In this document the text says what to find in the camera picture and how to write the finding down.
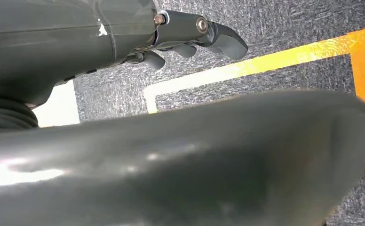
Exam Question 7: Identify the yellow floor tape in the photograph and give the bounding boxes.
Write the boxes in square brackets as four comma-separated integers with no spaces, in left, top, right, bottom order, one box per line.
[143,28,365,226]

